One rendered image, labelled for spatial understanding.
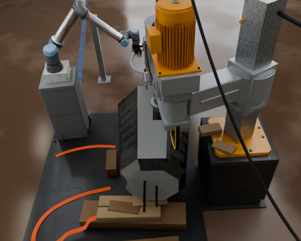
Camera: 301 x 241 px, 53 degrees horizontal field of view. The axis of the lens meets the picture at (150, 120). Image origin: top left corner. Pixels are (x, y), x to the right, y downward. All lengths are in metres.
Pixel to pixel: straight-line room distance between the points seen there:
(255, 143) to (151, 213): 1.17
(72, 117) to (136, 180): 1.49
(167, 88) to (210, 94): 0.42
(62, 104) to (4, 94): 1.76
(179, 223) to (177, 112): 1.26
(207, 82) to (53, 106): 2.09
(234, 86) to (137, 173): 1.06
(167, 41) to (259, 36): 0.66
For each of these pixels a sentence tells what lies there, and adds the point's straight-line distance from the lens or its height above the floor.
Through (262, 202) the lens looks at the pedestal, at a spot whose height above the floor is 0.02.
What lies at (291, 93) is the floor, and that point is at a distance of 4.87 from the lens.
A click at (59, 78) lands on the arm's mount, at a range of 3.59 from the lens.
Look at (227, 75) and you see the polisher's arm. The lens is 2.32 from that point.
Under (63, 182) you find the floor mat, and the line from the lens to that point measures 3.63.
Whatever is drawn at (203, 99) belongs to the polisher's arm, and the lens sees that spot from 2.21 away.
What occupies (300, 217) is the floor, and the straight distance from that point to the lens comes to 3.47.
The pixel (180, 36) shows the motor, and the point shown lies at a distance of 1.82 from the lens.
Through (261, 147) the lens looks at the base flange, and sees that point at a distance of 2.84.
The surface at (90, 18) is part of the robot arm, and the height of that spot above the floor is 1.53.
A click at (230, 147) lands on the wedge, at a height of 0.82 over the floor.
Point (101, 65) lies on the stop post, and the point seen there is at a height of 0.31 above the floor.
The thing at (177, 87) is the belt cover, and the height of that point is 1.66.
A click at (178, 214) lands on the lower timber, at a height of 0.14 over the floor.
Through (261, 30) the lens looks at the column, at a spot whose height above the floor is 1.87.
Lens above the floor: 2.81
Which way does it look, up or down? 43 degrees down
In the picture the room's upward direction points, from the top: 4 degrees counter-clockwise
